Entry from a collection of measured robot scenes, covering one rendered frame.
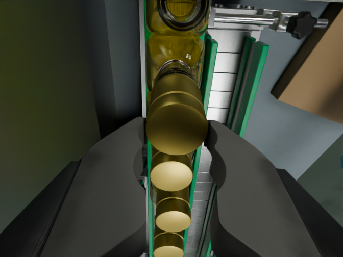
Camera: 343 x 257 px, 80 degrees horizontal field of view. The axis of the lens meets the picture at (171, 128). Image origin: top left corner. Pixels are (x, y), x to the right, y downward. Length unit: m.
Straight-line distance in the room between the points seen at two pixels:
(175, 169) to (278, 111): 0.54
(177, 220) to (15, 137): 0.15
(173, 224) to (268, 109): 0.51
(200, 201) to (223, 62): 0.40
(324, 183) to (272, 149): 1.61
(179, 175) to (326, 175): 2.14
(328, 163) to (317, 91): 1.57
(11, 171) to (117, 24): 0.42
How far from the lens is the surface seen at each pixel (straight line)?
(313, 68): 0.60
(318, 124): 0.76
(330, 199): 2.56
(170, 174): 0.16
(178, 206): 0.20
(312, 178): 2.22
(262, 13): 0.40
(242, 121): 0.39
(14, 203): 0.20
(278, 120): 0.69
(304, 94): 0.62
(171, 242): 0.25
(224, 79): 0.43
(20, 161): 0.20
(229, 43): 0.42
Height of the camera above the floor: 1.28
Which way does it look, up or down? 57 degrees down
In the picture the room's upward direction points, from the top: 180 degrees clockwise
